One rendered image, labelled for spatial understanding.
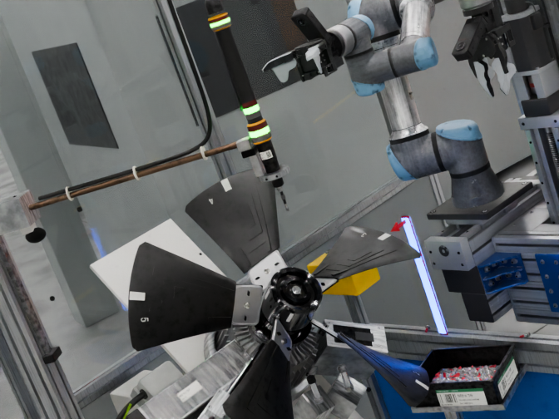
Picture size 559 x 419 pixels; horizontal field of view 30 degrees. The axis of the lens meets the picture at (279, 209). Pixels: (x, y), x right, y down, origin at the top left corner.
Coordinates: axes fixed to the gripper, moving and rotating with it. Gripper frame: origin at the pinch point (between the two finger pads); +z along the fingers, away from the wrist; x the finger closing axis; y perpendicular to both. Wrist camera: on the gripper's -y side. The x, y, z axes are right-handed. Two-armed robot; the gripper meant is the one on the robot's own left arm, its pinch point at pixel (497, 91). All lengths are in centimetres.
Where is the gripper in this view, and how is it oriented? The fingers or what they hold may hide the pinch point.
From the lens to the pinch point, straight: 247.7
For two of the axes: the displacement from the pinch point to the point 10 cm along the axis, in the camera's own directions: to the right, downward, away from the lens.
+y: 6.7, -4.2, 6.2
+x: -6.7, 0.3, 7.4
